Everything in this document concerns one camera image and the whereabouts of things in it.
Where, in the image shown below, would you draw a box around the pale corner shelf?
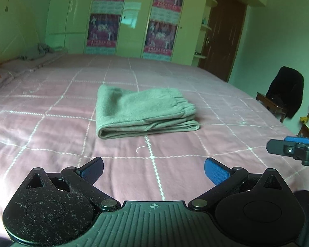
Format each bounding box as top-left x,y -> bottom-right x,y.
194,0 -> 219,60

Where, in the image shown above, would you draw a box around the grey-green fleece pants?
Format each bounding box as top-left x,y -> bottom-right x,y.
96,84 -> 200,140

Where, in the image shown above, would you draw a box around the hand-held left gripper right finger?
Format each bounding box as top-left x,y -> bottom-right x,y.
189,157 -> 285,211

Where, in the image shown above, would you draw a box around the wooden chair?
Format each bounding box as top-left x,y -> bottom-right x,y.
256,92 -> 287,123

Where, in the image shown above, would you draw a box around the wooden side table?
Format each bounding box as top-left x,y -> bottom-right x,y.
297,101 -> 309,139

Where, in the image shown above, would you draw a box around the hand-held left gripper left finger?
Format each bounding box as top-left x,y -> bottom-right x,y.
26,157 -> 121,213

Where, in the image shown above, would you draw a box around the mauve pillow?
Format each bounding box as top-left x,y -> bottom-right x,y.
0,51 -> 69,94

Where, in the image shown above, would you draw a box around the dark wooden door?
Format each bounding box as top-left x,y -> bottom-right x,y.
198,0 -> 248,82

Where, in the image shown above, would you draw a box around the pale green wardrobe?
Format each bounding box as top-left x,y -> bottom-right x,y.
46,0 -> 269,67

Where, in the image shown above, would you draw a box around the pink checked bedsheet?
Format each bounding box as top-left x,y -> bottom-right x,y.
0,53 -> 309,211

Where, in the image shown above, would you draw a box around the black jacket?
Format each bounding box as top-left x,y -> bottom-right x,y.
265,66 -> 305,119

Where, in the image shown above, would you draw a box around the grey crumpled cloth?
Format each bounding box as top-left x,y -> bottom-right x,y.
19,43 -> 65,61

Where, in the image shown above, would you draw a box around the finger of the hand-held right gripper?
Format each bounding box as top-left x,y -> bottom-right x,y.
284,136 -> 309,144
266,139 -> 309,166

